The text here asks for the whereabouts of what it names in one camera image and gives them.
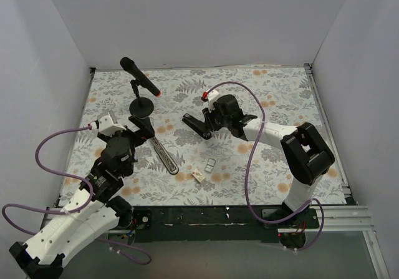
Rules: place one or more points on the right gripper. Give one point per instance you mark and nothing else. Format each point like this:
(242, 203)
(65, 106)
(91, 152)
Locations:
(209, 125)

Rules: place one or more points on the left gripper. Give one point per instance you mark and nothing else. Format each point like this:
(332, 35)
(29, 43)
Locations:
(135, 132)

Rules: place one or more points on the grey black stapler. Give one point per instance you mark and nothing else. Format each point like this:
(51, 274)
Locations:
(164, 156)

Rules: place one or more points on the staple strips pack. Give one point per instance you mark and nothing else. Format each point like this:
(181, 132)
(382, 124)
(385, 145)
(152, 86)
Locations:
(210, 165)

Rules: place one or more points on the staple box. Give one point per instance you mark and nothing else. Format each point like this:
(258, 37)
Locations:
(199, 177)

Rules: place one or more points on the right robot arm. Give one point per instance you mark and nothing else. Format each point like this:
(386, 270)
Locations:
(306, 152)

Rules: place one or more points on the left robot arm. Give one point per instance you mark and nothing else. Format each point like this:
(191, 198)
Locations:
(95, 206)

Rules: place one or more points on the floral patterned table mat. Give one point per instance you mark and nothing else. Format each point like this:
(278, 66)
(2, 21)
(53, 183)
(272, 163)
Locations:
(283, 95)

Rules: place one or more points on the black microphone stand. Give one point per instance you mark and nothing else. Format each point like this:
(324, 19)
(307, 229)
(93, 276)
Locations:
(141, 106)

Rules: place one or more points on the black microphone orange tip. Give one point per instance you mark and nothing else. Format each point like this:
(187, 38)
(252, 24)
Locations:
(130, 67)

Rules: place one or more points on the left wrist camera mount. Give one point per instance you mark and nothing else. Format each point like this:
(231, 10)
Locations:
(106, 124)

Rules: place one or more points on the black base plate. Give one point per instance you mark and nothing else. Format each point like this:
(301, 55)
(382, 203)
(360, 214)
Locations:
(214, 233)

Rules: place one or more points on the aluminium frame rail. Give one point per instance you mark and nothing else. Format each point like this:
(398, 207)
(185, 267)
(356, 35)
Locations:
(341, 217)

